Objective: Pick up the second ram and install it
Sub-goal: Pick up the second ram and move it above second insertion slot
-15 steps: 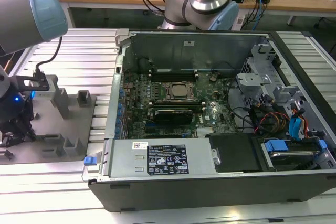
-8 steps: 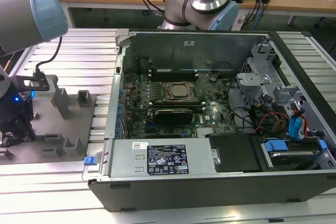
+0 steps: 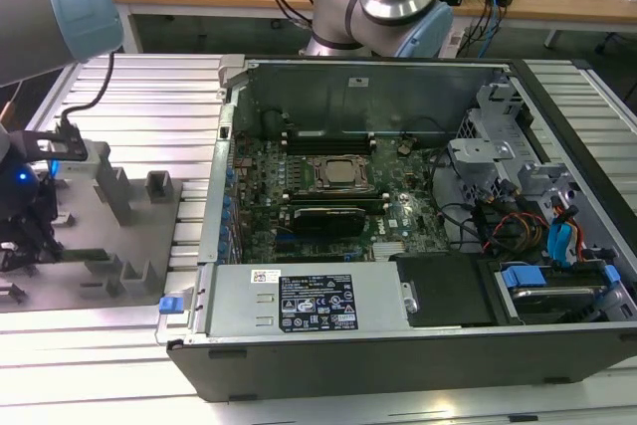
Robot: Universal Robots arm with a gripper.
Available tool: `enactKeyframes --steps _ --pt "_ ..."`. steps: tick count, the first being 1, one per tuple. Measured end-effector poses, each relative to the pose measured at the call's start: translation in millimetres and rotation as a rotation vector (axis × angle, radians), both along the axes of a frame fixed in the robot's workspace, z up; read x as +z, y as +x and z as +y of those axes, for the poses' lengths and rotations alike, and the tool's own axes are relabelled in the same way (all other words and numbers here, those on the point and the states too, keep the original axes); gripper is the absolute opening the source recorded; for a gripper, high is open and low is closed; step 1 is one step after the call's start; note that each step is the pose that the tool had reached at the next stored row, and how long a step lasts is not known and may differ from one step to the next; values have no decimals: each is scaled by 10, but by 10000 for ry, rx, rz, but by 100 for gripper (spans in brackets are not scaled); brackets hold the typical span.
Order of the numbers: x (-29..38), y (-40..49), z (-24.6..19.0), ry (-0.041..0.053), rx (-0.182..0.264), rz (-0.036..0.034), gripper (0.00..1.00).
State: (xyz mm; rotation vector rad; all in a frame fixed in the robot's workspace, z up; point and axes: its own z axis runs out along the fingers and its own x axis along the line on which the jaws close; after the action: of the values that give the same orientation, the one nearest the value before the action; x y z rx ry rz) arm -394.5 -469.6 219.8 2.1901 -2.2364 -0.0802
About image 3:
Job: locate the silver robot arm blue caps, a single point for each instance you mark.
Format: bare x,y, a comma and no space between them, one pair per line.
30,22

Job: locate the RAM slot white clips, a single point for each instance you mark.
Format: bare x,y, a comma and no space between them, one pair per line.
328,146
328,135

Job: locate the grey parts rack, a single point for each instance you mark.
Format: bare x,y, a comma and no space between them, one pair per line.
144,246

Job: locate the blue case latch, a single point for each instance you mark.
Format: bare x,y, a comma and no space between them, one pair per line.
169,304

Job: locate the silver power supply black label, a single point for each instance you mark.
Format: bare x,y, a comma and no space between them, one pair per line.
239,305

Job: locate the blue expansion slot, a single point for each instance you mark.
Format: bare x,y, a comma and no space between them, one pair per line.
284,237

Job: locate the CPU socket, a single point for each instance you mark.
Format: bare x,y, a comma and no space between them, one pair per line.
311,161

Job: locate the black graphics card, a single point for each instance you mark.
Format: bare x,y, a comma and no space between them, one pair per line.
328,221

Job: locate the silver CPU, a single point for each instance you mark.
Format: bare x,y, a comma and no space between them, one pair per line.
341,169

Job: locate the silver finned heatsink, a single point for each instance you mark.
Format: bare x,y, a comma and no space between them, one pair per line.
389,251

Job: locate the black open PC case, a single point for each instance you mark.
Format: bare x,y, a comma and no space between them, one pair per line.
348,375

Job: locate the silver coin battery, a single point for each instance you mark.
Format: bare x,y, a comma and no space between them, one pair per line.
404,148

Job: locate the green motherboard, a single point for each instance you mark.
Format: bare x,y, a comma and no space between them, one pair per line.
418,196

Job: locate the black plastic shroud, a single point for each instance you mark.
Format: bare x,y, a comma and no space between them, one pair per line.
443,290

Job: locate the metal drive cage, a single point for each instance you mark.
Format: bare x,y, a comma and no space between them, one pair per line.
473,151

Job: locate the white power strip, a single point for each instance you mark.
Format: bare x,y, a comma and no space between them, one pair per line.
454,41

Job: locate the hard disk in blue carrier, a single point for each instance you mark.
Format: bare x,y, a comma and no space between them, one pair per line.
520,277

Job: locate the black chair wheel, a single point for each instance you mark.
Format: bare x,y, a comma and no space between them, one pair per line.
608,44

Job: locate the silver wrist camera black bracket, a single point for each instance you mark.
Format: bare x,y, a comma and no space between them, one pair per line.
74,166

